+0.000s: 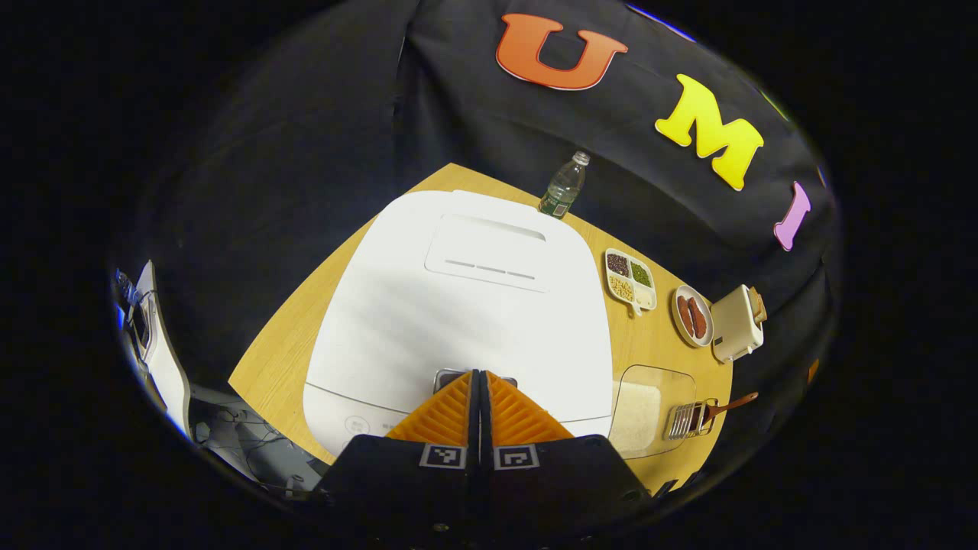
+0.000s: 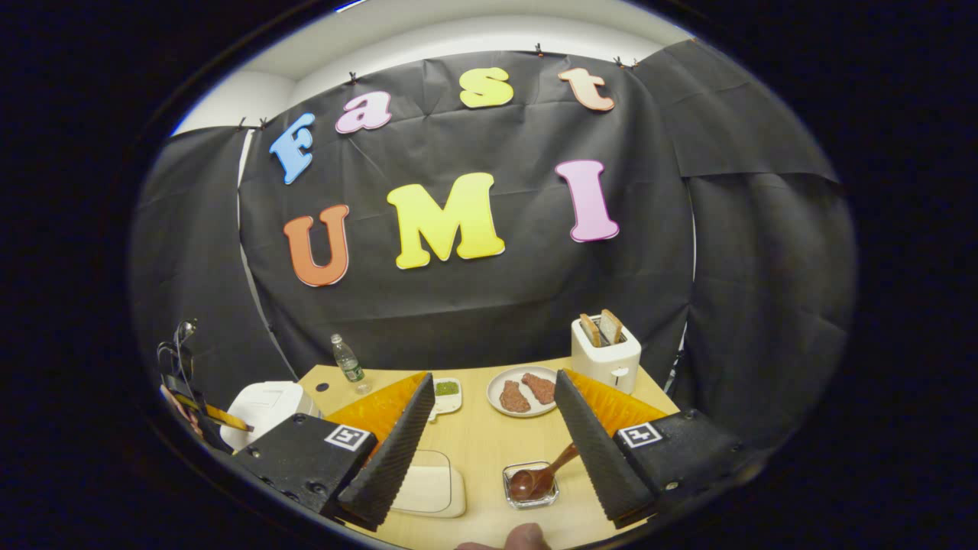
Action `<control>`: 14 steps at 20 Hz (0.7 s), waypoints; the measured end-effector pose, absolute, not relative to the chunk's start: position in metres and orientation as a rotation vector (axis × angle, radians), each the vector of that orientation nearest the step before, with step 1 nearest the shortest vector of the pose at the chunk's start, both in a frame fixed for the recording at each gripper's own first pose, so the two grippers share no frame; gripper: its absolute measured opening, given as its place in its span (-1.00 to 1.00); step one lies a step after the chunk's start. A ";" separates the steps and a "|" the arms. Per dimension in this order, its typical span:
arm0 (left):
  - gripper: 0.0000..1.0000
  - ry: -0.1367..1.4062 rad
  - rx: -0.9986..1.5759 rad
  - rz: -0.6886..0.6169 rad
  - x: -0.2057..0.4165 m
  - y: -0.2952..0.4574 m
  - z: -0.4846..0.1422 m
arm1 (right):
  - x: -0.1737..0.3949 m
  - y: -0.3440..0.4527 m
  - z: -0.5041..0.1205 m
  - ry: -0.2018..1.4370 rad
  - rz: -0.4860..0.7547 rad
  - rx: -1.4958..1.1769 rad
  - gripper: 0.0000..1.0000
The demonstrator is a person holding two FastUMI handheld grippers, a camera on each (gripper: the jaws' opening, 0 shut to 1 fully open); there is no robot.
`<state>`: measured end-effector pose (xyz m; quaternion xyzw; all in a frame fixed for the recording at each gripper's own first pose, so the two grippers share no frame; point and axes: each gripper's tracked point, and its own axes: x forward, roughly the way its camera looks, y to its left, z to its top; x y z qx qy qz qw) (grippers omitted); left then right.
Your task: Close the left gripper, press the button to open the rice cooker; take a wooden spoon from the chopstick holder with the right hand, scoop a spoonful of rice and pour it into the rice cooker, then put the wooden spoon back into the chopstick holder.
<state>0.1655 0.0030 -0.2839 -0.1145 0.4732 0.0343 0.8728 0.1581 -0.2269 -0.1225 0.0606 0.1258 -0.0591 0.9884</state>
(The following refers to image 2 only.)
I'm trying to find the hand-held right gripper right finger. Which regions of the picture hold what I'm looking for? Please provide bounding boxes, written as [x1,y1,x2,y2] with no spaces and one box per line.
[554,369,753,529]

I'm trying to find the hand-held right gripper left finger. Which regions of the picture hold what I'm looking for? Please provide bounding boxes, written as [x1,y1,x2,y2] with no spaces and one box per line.
[233,372,436,533]

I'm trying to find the white rice cooker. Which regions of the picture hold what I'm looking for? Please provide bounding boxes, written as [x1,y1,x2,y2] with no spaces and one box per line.
[220,380,323,453]

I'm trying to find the clear rice container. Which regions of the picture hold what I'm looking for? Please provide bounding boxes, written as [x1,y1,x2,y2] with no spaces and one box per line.
[390,449,468,519]

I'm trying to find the brown wooden spoon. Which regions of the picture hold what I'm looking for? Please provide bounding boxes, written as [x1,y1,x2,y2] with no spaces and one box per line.
[508,442,580,503]

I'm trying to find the clear chopstick holder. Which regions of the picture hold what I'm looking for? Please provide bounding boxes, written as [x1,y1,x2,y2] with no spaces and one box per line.
[502,460,560,510]

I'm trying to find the white divided bean dish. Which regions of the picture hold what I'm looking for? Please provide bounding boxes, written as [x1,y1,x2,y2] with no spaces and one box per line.
[428,377,464,422]

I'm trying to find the white toaster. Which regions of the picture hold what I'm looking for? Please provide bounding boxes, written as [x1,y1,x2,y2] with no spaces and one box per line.
[571,309,643,395]

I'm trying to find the brown meat patty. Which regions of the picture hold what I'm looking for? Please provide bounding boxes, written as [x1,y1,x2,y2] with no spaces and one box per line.
[522,372,557,406]
[499,380,532,414]

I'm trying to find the clear plastic water bottle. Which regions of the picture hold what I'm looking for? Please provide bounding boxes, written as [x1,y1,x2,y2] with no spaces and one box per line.
[331,333,374,395]

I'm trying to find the white round plate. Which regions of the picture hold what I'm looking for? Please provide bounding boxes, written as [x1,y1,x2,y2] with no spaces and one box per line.
[487,366,562,419]

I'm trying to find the black backdrop cloth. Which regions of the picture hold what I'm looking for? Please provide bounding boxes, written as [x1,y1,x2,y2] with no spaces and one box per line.
[130,38,857,451]

